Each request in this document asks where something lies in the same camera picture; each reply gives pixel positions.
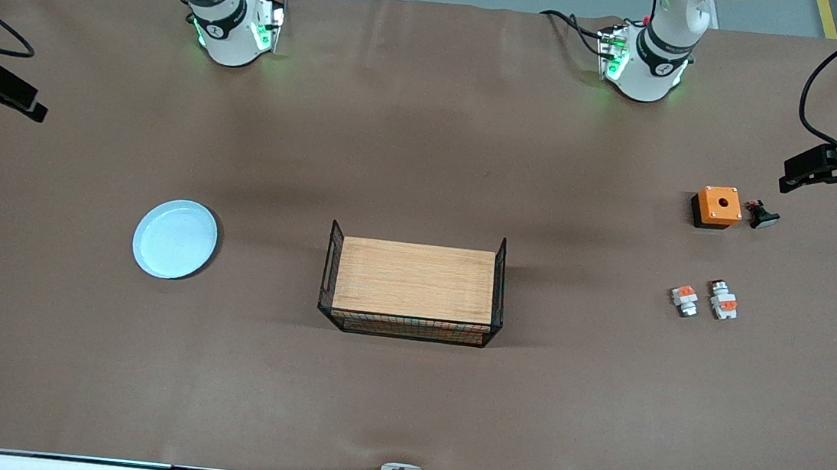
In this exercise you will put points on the white orange button contact block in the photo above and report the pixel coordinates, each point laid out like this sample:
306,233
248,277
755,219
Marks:
684,297
723,300

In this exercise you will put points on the black push button head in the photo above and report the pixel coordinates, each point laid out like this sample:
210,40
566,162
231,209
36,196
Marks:
762,217

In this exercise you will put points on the light blue round plate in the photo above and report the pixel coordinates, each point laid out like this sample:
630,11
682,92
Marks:
175,239

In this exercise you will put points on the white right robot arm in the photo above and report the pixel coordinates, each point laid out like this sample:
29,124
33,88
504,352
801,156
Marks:
217,25

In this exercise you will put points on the orange button enclosure box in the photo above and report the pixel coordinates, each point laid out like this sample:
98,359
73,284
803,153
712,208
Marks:
719,206

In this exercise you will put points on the brown table cover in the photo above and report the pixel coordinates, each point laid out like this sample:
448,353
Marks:
145,362

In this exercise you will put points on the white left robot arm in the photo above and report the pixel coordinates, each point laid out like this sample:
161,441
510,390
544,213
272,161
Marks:
654,66

